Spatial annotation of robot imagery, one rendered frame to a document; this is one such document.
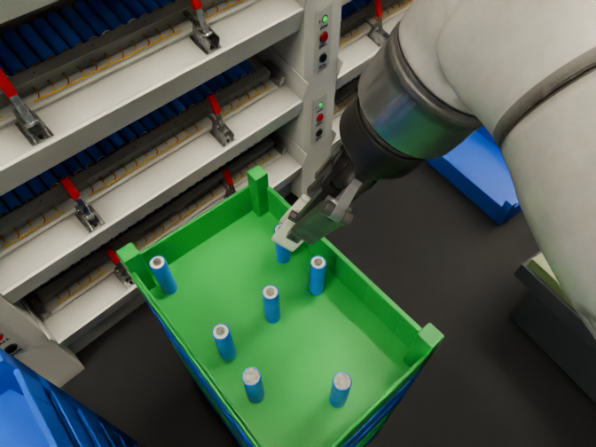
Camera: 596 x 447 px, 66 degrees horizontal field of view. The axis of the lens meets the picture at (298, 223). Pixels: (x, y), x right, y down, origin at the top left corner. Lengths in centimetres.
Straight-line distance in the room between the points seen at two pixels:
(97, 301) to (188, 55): 48
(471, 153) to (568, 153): 112
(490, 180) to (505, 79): 106
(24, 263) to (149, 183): 22
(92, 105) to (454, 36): 51
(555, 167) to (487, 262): 92
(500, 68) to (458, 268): 89
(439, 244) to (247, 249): 63
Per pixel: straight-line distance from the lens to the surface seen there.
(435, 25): 28
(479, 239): 118
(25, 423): 59
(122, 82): 69
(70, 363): 100
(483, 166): 133
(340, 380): 46
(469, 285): 110
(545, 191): 24
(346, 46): 105
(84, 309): 94
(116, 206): 80
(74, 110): 68
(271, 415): 52
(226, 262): 60
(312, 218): 41
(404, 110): 31
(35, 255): 79
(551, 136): 23
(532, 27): 24
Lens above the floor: 91
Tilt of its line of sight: 55 degrees down
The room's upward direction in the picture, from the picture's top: straight up
